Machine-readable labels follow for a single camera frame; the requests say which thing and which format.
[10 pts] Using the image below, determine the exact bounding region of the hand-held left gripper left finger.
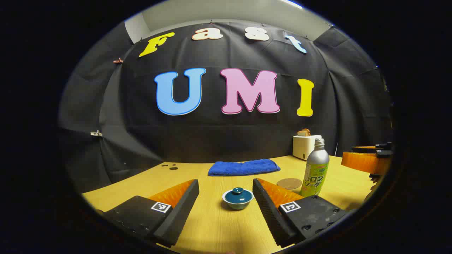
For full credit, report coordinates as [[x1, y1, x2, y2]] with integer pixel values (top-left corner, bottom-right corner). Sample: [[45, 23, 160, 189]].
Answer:
[[95, 179, 200, 248]]

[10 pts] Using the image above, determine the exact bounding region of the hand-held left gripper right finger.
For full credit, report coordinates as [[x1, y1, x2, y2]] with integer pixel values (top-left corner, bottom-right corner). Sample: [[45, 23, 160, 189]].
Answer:
[[252, 178, 349, 248]]

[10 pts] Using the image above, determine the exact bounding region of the teal teacup with white inside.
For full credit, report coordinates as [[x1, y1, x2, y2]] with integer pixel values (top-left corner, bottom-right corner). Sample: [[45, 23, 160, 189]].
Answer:
[[222, 192, 254, 210]]

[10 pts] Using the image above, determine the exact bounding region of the round brown coaster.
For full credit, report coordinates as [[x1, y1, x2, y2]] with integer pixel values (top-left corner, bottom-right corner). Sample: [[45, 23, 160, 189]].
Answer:
[[276, 178, 303, 190]]

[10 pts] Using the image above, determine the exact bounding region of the teal teacup lid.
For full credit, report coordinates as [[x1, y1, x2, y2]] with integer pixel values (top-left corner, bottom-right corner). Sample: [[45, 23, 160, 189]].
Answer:
[[226, 187, 254, 204]]

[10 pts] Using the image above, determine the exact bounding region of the silver water bottle green label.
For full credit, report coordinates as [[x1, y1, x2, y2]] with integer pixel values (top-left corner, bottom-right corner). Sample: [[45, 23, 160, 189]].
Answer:
[[300, 138, 330, 197]]

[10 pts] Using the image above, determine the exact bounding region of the blue folded towel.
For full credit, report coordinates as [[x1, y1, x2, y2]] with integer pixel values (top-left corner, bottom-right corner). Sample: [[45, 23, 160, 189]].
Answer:
[[208, 159, 281, 176]]

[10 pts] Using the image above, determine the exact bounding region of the white toaster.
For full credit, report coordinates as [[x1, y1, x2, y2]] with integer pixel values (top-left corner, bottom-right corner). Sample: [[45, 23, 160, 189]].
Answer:
[[293, 134, 322, 161]]

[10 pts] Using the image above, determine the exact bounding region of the black backdrop cloth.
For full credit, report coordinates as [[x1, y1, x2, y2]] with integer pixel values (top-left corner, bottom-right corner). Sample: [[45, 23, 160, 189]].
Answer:
[[58, 21, 394, 193]]

